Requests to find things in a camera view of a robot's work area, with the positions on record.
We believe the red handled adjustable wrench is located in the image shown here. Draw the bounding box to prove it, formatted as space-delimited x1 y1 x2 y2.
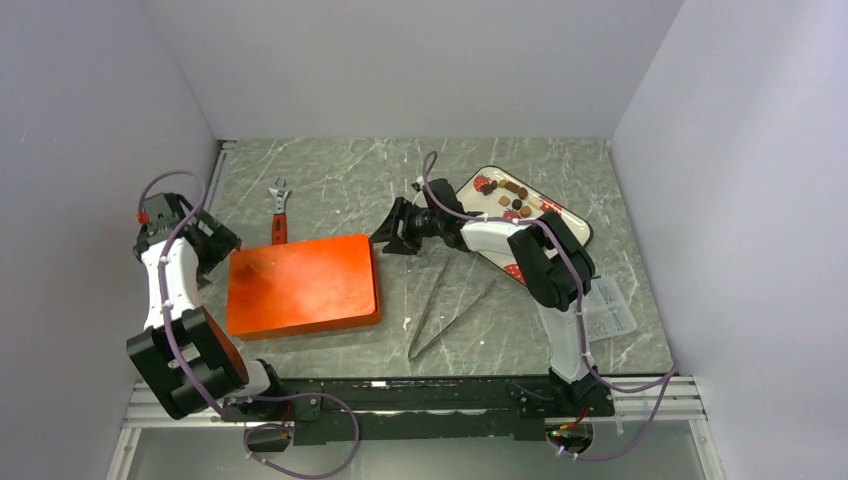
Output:
268 177 291 245

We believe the orange box lid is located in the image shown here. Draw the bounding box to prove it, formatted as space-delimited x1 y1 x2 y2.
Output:
226 234 382 342

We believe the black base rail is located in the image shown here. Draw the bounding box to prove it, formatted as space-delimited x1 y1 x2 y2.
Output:
223 374 615 446

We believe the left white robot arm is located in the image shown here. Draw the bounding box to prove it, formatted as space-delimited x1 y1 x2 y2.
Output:
126 193 288 420

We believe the white strawberry tray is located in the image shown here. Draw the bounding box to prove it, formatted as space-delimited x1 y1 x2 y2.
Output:
455 165 593 247

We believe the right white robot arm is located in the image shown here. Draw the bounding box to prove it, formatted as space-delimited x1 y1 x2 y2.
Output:
369 178 604 415

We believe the clear plastic screw box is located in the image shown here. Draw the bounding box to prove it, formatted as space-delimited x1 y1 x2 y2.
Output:
582 276 637 342

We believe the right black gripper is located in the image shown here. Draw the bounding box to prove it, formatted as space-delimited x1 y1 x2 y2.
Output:
369 196 445 255

